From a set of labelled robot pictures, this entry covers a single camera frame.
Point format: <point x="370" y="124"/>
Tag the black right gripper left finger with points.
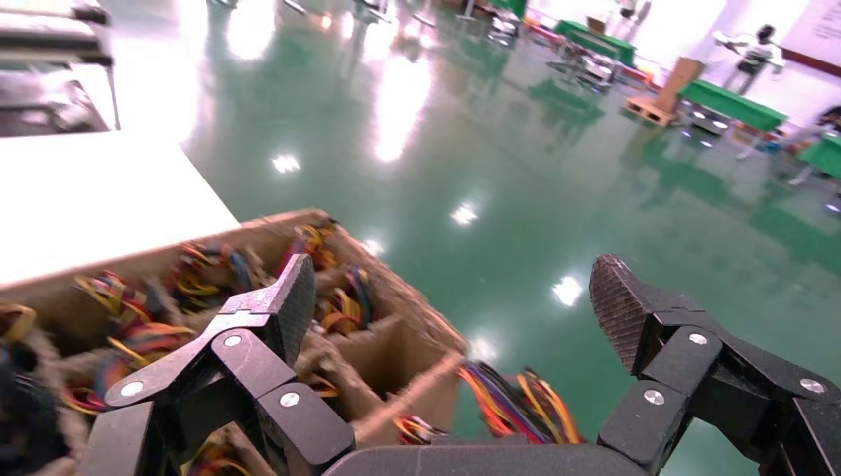
<point x="296" y="309"/>

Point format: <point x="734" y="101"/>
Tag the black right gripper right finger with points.
<point x="617" y="309"/>

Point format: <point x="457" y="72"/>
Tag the cardboard box with dividers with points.
<point x="394" y="355"/>

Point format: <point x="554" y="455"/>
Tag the wooden pallet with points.
<point x="647" y="112"/>

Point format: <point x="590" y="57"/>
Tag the white table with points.
<point x="98" y="197"/>

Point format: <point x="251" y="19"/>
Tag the green covered table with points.
<point x="824" y="154"/>
<point x="729" y="105"/>
<point x="594" y="39"/>

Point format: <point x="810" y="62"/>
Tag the tall brown cardboard box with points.
<point x="680" y="79"/>

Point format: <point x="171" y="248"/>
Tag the person in white clothes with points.
<point x="755" y="56"/>

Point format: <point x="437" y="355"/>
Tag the grey equipment table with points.
<point x="46" y="98"/>

